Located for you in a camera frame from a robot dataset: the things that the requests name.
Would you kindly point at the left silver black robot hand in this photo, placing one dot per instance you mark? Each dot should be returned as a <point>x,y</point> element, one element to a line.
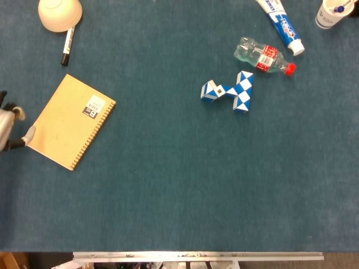
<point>5,126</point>

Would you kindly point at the yellow spiral notebook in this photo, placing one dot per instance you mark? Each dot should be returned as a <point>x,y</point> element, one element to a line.
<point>67,123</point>

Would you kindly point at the black whiteboard marker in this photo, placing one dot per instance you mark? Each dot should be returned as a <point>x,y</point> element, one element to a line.
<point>67,47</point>

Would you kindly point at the white upturned bowl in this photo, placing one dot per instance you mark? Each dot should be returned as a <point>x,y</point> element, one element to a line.
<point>59,14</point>

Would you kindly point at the brown cardboard box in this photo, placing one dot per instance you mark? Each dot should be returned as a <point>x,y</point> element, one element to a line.
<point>8,262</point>

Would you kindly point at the blue felt table cloth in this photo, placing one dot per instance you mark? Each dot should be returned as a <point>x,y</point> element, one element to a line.
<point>179,182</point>

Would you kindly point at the blue white snake puzzle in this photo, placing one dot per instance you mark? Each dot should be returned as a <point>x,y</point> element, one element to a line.
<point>242,92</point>

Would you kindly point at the clear red-capped plastic bottle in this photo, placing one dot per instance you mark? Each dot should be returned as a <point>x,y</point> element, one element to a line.
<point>252,53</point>

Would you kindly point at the blue white toothpaste tube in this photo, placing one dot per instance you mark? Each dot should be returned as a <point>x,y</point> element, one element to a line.
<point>284,26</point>

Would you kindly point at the white paper cup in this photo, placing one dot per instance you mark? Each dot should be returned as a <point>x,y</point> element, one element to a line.
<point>326,19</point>

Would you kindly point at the blue-capped marker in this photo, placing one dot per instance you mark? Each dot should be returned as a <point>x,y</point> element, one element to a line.
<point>338,9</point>

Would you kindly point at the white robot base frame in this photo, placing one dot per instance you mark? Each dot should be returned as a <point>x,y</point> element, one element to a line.
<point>168,265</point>

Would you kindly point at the aluminium frame rail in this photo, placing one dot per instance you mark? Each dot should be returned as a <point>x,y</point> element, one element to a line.
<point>196,255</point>

